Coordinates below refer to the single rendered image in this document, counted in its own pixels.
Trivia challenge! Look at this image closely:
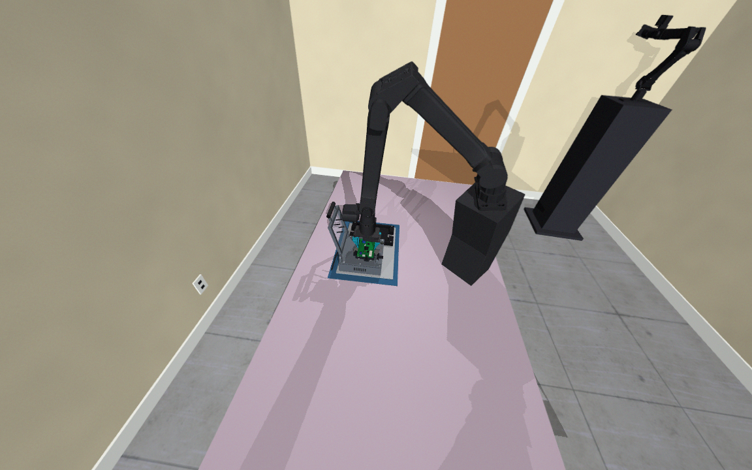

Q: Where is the green circuit board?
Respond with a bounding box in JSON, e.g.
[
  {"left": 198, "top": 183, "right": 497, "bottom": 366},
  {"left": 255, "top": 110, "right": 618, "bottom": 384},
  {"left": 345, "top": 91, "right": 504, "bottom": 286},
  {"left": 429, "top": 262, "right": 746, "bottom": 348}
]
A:
[{"left": 357, "top": 239, "right": 375, "bottom": 258}]

